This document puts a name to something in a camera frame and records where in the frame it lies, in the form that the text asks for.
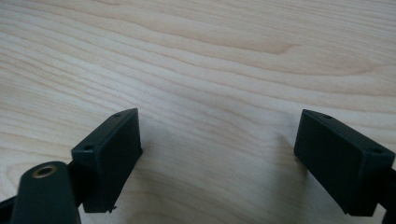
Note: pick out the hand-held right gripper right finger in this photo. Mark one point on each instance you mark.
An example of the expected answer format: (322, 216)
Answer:
(339, 161)

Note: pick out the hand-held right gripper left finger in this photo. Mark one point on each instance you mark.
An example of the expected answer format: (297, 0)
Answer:
(109, 161)

